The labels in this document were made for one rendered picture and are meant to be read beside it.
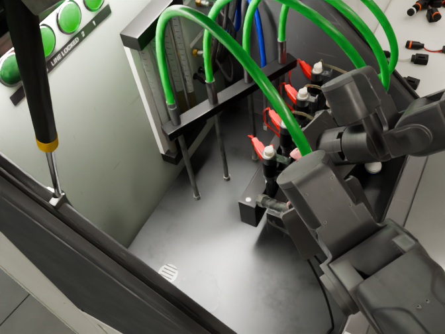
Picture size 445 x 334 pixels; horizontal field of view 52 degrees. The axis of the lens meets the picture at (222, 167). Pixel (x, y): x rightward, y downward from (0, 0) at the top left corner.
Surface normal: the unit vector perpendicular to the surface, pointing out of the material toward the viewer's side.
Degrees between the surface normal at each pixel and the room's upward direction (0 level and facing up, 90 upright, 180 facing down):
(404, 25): 0
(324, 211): 44
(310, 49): 90
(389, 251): 17
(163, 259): 0
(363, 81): 67
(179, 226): 0
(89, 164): 90
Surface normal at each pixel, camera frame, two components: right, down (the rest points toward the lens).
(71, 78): 0.88, 0.32
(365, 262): -0.41, -0.53
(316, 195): 0.02, 0.11
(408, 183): -0.11, -0.60
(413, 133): -0.52, 0.42
